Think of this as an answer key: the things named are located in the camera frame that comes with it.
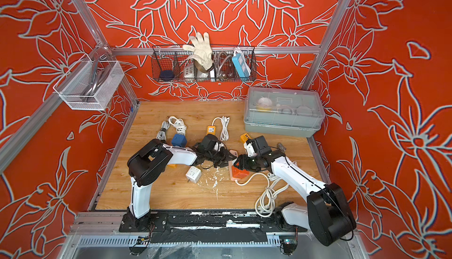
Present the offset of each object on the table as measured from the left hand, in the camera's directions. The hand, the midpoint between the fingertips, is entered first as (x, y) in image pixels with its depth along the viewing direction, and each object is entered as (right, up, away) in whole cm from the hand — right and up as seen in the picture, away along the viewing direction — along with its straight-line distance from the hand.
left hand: (237, 160), depth 88 cm
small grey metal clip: (+25, +6, +8) cm, 26 cm away
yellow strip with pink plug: (+5, +11, +10) cm, 16 cm away
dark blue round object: (-40, +46, +11) cm, 62 cm away
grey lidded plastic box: (+26, +25, +6) cm, 37 cm away
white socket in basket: (-26, +47, +6) cm, 54 cm away
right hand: (-1, -1, -6) cm, 6 cm away
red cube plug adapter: (0, -4, -10) cm, 11 cm away
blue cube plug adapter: (-31, +10, +4) cm, 32 cm away
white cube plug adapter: (-21, -5, -6) cm, 23 cm away
